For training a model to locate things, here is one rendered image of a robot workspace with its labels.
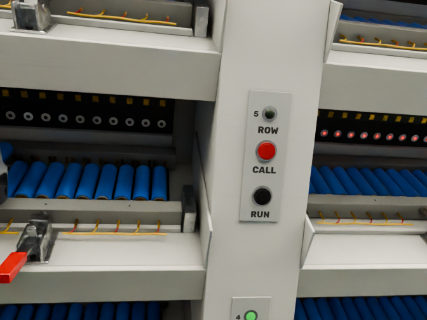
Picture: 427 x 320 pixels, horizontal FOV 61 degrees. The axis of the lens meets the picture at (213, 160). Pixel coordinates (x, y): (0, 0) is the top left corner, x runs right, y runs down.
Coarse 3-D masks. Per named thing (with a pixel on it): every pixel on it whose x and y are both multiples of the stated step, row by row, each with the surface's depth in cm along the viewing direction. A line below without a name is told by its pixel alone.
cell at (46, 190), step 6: (54, 162) 43; (48, 168) 42; (54, 168) 42; (60, 168) 43; (48, 174) 41; (54, 174) 41; (60, 174) 42; (42, 180) 41; (48, 180) 40; (54, 180) 40; (60, 180) 42; (42, 186) 39; (48, 186) 39; (54, 186) 40; (36, 192) 38; (42, 192) 38; (48, 192) 38; (54, 192) 39; (48, 198) 38
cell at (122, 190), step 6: (120, 168) 44; (126, 168) 44; (132, 168) 45; (120, 174) 43; (126, 174) 43; (132, 174) 44; (120, 180) 42; (126, 180) 42; (132, 180) 43; (120, 186) 41; (126, 186) 41; (120, 192) 40; (126, 192) 40; (114, 198) 39; (126, 198) 40
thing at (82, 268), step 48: (144, 144) 48; (192, 192) 40; (0, 240) 34; (96, 240) 36; (144, 240) 37; (192, 240) 38; (0, 288) 33; (48, 288) 33; (96, 288) 34; (144, 288) 35; (192, 288) 36
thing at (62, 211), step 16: (0, 208) 35; (16, 208) 35; (32, 208) 35; (48, 208) 36; (64, 208) 36; (80, 208) 36; (96, 208) 36; (112, 208) 37; (128, 208) 37; (144, 208) 37; (160, 208) 38; (176, 208) 38; (96, 224) 36; (144, 224) 38; (160, 224) 38; (176, 224) 38
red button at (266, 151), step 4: (264, 144) 33; (268, 144) 33; (272, 144) 33; (260, 148) 33; (264, 148) 33; (268, 148) 33; (272, 148) 33; (260, 152) 33; (264, 152) 33; (268, 152) 33; (272, 152) 33; (260, 156) 33; (264, 156) 33; (268, 156) 33; (272, 156) 33
